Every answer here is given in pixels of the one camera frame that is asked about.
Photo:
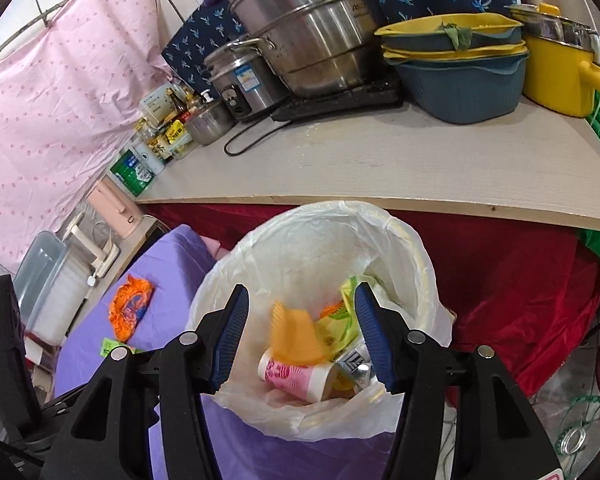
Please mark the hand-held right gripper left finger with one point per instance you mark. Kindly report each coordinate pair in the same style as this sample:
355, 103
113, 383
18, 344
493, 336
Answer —
230, 340

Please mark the white kettle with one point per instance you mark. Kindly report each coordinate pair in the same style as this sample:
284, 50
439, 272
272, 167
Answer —
100, 260

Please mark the white bottle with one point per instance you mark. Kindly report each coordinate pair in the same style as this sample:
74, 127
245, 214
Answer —
150, 155

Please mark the orange packet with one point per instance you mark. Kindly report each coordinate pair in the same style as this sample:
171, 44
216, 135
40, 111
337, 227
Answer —
295, 340

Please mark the green leafy vegetable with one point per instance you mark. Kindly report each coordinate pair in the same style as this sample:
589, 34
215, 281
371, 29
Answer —
457, 35

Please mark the pink printed paper cup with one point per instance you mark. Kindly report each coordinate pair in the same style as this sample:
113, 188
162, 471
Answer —
290, 375

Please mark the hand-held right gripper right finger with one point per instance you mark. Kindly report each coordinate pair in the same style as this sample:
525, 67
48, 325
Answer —
375, 340

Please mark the purple cloth cover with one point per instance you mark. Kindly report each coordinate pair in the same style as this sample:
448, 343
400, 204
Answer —
180, 280

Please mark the storage box with blue lid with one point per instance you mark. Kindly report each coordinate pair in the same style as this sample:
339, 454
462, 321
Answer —
50, 290

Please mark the green packet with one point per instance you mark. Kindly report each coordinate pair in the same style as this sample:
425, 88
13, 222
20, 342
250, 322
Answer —
111, 346

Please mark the yellow-green wrapper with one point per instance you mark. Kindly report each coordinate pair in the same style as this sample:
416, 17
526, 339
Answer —
335, 332

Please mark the yellow pot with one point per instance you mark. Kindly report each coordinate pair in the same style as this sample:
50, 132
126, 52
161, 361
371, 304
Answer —
555, 75

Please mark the red cloth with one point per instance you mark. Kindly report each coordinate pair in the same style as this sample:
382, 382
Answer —
505, 300

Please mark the cluster of condiment bottles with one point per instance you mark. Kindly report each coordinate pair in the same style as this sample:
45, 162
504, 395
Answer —
180, 132

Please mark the large steel steamer pot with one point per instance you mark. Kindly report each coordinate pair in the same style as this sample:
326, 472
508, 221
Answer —
310, 35

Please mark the clear printed plastic bag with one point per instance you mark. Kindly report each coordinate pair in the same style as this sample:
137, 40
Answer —
575, 410

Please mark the glass pot lid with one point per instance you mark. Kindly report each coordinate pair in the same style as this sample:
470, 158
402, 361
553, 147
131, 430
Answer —
545, 20

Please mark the trash bin with white liner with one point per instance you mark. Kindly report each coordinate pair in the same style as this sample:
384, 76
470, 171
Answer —
300, 240

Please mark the black induction cooker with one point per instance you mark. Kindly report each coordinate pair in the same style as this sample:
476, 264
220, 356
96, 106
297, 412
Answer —
330, 105

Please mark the green can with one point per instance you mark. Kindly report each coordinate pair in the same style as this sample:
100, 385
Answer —
130, 172

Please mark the silver foil packet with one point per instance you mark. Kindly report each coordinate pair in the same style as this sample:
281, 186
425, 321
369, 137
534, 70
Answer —
352, 362

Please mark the white carton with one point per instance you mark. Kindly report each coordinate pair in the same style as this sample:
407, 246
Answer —
157, 105

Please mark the yellow strainer basket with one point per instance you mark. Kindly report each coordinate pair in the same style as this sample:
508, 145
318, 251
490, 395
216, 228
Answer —
500, 52
415, 25

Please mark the steel rice cooker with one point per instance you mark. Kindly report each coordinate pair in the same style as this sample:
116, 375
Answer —
245, 85

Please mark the small steel pot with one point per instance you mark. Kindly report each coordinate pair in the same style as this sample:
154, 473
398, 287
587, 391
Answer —
210, 125

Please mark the pink jug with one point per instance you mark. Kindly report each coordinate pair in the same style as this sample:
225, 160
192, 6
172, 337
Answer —
112, 210

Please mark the orange and blue snack wrapper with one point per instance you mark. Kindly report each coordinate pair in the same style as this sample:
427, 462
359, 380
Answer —
130, 305

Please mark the pink dotted sheet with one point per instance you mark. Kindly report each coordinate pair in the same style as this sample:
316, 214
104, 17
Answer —
55, 110

